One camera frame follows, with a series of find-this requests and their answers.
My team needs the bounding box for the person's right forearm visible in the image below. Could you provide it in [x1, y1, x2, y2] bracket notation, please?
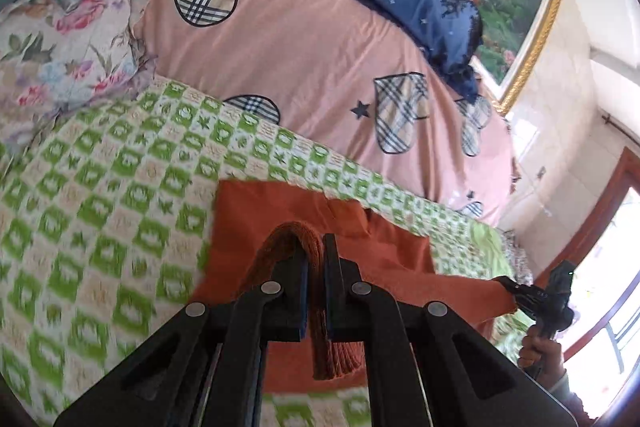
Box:
[539, 369, 601, 427]

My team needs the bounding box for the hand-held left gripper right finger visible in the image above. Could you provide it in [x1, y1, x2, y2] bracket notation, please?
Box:
[322, 234, 580, 427]

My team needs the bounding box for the orange knit garment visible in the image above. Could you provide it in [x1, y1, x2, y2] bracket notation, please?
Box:
[191, 179, 518, 394]

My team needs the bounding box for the pink heart-print duvet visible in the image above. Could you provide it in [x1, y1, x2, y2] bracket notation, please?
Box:
[131, 0, 521, 228]

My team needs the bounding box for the wooden window frame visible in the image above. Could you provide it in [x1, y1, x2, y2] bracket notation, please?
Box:
[533, 147, 640, 363]

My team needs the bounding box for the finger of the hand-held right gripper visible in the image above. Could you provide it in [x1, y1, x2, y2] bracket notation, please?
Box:
[492, 276, 521, 303]

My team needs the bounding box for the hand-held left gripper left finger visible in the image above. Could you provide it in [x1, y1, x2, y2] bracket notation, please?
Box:
[52, 250, 310, 427]

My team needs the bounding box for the person's right hand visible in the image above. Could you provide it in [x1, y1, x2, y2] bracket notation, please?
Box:
[517, 324, 566, 389]

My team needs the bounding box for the floral pillow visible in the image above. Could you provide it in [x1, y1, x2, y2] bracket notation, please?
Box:
[0, 0, 160, 158]

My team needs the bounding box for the green checkered blanket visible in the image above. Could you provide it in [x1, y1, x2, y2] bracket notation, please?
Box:
[0, 77, 532, 427]

